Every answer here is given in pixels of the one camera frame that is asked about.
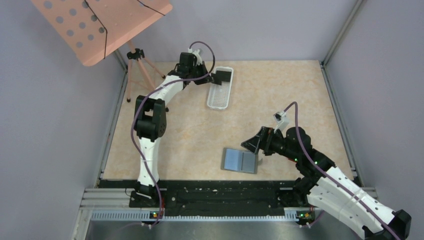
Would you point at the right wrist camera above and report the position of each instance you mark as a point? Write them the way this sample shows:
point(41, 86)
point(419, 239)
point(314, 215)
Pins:
point(281, 119)

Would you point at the pink music stand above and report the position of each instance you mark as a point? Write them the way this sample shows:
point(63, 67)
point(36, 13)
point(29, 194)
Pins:
point(93, 30)

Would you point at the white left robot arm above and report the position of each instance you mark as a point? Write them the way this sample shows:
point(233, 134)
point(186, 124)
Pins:
point(150, 117)

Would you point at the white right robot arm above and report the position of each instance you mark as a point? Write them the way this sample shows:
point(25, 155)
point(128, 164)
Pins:
point(325, 186)

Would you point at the black card in tray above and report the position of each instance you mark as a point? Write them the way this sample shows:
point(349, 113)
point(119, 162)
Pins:
point(225, 76)

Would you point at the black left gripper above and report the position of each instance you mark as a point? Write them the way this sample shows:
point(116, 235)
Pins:
point(205, 79)

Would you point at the white perforated plastic tray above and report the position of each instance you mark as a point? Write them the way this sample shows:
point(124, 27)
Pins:
point(219, 95)

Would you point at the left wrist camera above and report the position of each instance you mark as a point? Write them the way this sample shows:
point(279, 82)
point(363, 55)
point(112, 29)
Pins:
point(197, 53)

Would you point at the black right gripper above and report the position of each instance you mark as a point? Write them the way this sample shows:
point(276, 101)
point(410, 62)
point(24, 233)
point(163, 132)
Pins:
point(262, 140)

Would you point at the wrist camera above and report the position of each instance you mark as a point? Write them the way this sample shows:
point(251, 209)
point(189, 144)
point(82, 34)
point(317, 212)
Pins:
point(197, 53)
point(281, 119)

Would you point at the grey card holder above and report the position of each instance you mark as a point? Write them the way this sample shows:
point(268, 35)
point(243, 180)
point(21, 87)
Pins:
point(239, 161)

